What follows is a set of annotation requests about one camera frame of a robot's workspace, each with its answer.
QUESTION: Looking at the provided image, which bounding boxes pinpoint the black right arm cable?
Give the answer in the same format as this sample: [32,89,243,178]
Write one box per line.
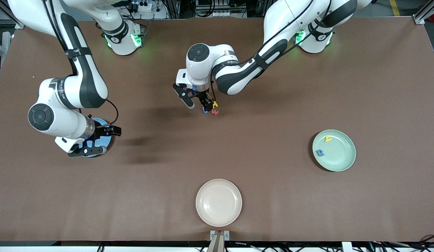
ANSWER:
[42,0,119,127]

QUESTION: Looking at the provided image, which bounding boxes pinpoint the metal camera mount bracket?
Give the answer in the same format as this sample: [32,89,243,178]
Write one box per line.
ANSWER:
[210,230,230,252]

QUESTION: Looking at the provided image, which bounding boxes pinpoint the aluminium frame post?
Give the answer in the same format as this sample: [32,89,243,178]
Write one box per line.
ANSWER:
[413,0,434,25]

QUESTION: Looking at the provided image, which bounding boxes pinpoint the white power strip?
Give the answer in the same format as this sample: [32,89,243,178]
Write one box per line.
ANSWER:
[131,0,154,13]

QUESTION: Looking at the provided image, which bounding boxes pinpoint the beige plate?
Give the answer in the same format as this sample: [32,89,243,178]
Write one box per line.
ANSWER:
[195,179,242,227]

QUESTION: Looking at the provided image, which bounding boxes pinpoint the green plate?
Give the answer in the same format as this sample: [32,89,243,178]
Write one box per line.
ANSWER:
[312,129,356,172]

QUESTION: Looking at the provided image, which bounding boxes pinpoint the blue plate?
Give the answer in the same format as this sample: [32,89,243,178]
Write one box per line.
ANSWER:
[82,118,114,158]

